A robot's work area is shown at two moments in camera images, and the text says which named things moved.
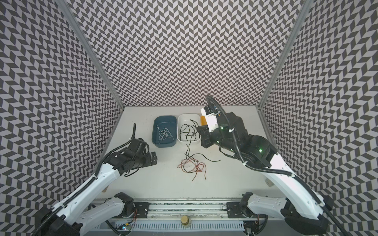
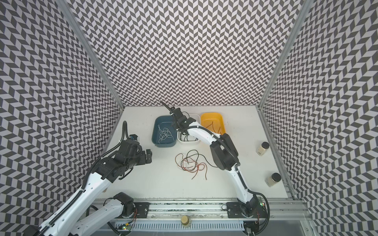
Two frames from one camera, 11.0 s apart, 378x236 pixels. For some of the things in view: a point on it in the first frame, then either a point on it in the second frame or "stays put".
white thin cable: x=164 y=133 stays put
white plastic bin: x=187 y=125 stays put
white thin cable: x=164 y=133 stays put
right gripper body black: x=205 y=137 -> x=175 y=115
